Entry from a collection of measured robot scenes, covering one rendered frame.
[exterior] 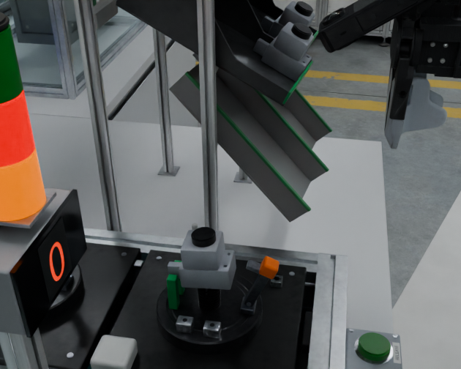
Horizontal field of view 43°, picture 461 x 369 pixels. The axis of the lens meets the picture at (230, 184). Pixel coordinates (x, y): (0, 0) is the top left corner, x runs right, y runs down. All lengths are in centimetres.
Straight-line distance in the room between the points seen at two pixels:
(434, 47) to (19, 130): 39
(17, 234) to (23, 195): 4
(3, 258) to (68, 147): 98
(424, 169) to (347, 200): 193
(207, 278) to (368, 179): 66
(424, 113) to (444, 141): 280
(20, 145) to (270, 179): 51
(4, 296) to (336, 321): 46
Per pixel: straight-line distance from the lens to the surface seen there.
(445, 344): 97
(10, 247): 51
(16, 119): 47
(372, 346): 78
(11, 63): 46
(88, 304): 84
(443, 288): 107
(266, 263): 72
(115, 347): 75
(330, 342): 81
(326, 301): 85
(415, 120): 65
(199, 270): 73
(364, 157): 140
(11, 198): 49
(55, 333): 82
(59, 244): 55
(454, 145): 343
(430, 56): 63
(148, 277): 87
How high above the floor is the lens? 154
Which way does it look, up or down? 32 degrees down
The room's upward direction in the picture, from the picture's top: straight up
